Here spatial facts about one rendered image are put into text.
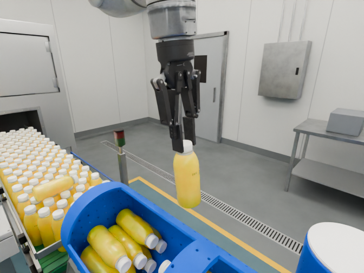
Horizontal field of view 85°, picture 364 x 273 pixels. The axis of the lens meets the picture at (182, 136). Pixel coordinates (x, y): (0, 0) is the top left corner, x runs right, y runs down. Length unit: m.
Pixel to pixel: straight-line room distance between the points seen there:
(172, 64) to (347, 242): 0.86
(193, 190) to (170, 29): 0.36
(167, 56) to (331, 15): 3.34
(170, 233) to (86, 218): 0.30
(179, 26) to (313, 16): 3.36
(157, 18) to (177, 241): 0.66
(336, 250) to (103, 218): 0.83
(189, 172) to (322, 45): 3.29
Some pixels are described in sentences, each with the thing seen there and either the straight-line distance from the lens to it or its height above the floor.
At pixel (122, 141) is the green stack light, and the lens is 1.28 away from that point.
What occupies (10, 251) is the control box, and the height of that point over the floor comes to 1.02.
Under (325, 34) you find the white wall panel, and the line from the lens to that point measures 3.62.
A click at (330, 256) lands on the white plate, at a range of 0.91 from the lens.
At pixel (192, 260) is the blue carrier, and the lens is 0.51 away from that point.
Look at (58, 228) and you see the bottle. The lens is 0.99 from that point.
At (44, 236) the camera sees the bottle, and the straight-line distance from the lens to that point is 1.07.
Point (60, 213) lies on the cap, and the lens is 0.97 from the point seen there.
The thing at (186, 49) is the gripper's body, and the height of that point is 1.66.
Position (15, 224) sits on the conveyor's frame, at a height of 0.90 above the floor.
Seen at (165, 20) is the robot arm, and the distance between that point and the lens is 0.39.
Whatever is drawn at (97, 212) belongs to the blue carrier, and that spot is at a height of 1.13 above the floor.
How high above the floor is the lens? 1.63
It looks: 20 degrees down
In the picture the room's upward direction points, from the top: straight up
